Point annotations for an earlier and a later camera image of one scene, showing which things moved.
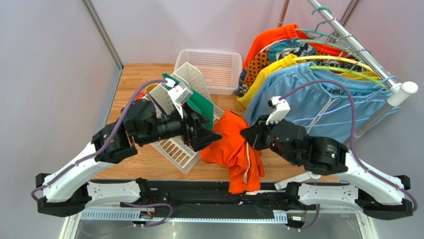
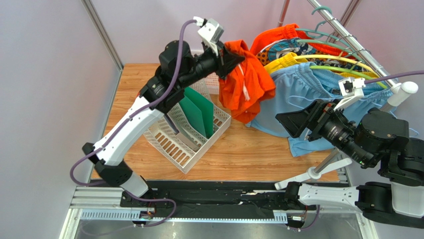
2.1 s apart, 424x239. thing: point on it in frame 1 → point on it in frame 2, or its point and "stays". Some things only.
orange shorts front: (245, 165) → (246, 85)
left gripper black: (201, 137) → (226, 60)
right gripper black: (263, 134) → (316, 121)
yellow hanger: (333, 58) stays
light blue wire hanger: (381, 91) → (338, 98)
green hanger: (352, 71) stays
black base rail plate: (209, 200) stays
